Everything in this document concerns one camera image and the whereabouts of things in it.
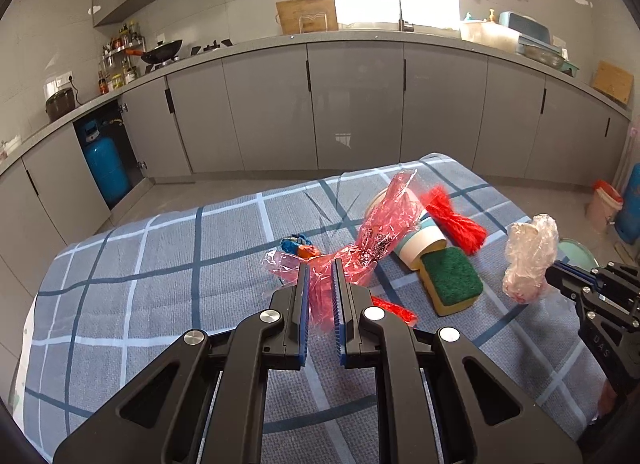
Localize wooden cutting board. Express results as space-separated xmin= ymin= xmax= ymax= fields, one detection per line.
xmin=591 ymin=60 xmax=635 ymax=105
xmin=275 ymin=0 xmax=340 ymax=36

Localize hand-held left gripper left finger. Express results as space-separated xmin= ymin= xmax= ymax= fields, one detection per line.
xmin=52 ymin=260 xmax=312 ymax=464

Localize dark rice cooker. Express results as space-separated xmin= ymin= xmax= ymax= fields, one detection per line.
xmin=45 ymin=86 xmax=77 ymax=123

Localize pink bucket with red bag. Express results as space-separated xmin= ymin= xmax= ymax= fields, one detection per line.
xmin=585 ymin=180 xmax=625 ymax=232

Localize red plastic bag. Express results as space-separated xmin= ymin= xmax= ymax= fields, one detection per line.
xmin=371 ymin=295 xmax=418 ymax=329

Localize white plastic tub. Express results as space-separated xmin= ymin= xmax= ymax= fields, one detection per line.
xmin=459 ymin=19 xmax=523 ymax=52

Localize red pompom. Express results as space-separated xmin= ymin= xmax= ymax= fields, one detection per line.
xmin=419 ymin=185 xmax=488 ymax=254

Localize green waste bin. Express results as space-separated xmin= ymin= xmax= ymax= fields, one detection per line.
xmin=556 ymin=238 xmax=601 ymax=270

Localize blue gas cylinder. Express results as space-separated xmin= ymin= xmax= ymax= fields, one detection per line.
xmin=81 ymin=119 xmax=132 ymax=195
xmin=615 ymin=163 xmax=640 ymax=255

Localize spice rack with bottles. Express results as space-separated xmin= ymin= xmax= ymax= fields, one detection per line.
xmin=102 ymin=20 xmax=146 ymax=70

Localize orange blue wrapper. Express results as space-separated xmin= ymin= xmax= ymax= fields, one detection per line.
xmin=279 ymin=233 xmax=323 ymax=261

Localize yellow green scouring sponge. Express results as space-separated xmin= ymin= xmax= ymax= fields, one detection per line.
xmin=417 ymin=246 xmax=485 ymax=317

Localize grey base cabinets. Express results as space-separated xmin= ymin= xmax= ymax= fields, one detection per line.
xmin=0 ymin=36 xmax=632 ymax=295

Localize metal bowl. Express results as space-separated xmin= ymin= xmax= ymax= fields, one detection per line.
xmin=520 ymin=43 xmax=566 ymax=69

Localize clear plastic bag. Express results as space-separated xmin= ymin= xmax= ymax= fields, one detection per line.
xmin=501 ymin=214 xmax=560 ymax=305

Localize black wok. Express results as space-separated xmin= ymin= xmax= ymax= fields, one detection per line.
xmin=125 ymin=39 xmax=184 ymax=66

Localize red transparent plastic wrapper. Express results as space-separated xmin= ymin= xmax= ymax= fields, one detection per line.
xmin=264 ymin=169 xmax=426 ymax=337

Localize blue checked tablecloth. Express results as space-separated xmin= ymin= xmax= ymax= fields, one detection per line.
xmin=10 ymin=154 xmax=608 ymax=464

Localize person's right hand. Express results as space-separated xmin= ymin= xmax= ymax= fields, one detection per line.
xmin=596 ymin=383 xmax=617 ymax=416

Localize white cup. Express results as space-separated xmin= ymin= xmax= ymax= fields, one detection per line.
xmin=365 ymin=189 xmax=448 ymax=271

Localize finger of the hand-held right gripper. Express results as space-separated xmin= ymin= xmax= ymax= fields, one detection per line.
xmin=546 ymin=268 xmax=640 ymax=332
xmin=559 ymin=263 xmax=640 ymax=295

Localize gas stove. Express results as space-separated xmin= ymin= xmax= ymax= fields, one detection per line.
xmin=150 ymin=39 xmax=235 ymax=70

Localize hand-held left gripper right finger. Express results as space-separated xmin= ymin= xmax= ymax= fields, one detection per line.
xmin=330 ymin=258 xmax=583 ymax=464

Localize blue dish rack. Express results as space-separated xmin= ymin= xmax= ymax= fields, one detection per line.
xmin=498 ymin=10 xmax=563 ymax=57

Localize steel kitchen faucet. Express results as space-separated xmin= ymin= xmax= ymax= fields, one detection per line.
xmin=377 ymin=0 xmax=415 ymax=34

